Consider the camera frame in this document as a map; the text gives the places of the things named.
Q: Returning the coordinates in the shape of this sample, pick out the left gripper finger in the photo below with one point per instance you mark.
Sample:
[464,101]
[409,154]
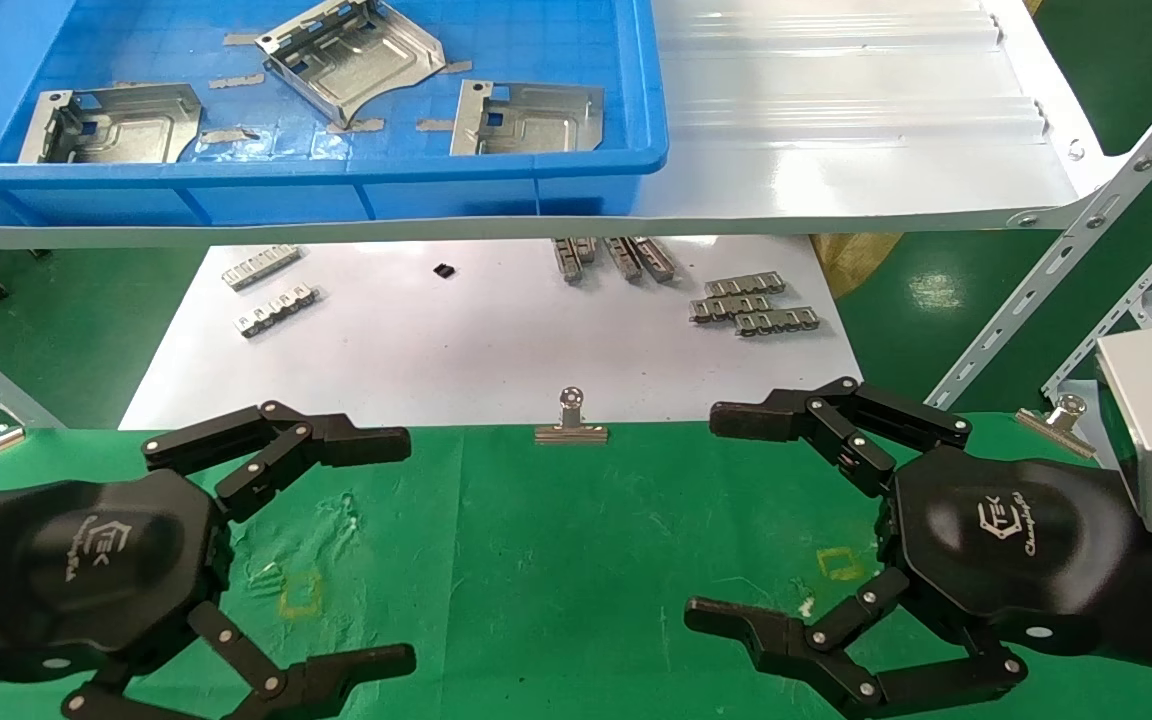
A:
[356,442]

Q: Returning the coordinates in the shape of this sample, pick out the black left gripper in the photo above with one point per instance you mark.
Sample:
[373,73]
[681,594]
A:
[86,570]

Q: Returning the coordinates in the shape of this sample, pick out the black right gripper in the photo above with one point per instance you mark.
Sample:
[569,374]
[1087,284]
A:
[1006,540]

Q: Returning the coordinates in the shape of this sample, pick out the stamped sheet metal bracket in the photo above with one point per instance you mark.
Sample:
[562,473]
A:
[146,130]
[546,120]
[356,60]

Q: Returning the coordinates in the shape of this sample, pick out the silver binder clip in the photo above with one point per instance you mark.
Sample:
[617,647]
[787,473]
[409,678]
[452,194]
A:
[571,432]
[8,436]
[1066,412]

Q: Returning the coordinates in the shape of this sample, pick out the green table cloth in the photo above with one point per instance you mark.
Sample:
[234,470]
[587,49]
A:
[536,560]

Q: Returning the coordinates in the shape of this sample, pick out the blue plastic bin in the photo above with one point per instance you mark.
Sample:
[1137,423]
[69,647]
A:
[336,190]

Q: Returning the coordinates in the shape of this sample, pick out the yellow plastic bag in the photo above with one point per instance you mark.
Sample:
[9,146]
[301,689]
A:
[851,262]

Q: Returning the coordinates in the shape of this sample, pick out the tan tape strip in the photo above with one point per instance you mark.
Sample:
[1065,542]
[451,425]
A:
[356,126]
[236,80]
[433,124]
[239,39]
[228,134]
[458,67]

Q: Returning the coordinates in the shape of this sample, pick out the grey steel bar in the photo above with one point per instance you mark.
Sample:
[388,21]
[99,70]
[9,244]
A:
[26,410]

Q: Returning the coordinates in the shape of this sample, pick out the white shelf board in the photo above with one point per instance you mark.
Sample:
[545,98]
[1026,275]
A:
[836,150]

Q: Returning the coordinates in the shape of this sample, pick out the small notched metal rail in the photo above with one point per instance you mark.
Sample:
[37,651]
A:
[261,267]
[278,310]
[656,258]
[624,258]
[587,248]
[731,306]
[744,285]
[776,321]
[566,260]

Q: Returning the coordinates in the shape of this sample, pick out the white perforated steel post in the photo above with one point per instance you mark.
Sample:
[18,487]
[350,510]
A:
[1106,330]
[1056,262]

